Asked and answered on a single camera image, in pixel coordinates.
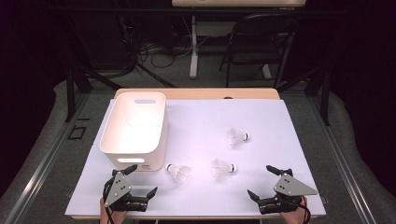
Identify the black metal stand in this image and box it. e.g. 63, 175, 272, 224
276, 66, 332, 127
64, 62, 124, 123

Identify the person's left hand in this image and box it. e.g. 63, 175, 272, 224
99, 197, 129, 224

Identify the white shuttlecock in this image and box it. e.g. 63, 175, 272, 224
165, 162, 191, 185
211, 158, 238, 179
226, 128, 251, 147

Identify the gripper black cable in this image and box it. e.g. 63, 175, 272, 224
279, 195, 312, 224
102, 178, 115, 224

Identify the white plastic bin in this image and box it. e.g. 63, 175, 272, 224
99, 91, 170, 172

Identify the black folding chair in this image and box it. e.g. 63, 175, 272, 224
219, 12, 298, 90

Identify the white-legged desk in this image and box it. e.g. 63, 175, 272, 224
171, 0, 307, 80

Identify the person's right hand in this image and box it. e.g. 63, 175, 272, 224
279, 195, 309, 224

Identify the wooden table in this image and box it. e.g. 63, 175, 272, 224
64, 88, 327, 221

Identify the metal floor rail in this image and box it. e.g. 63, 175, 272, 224
306, 96, 377, 224
4, 92, 92, 224

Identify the bundle of floor cables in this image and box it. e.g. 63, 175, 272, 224
118, 12, 206, 78

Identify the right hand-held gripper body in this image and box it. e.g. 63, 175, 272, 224
257, 168, 318, 216

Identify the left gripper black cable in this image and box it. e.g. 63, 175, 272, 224
102, 178, 115, 224

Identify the white board mat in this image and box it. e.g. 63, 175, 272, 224
64, 98, 327, 217

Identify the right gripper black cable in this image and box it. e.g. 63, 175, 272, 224
279, 195, 312, 224

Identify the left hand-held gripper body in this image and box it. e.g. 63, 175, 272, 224
102, 169, 149, 213

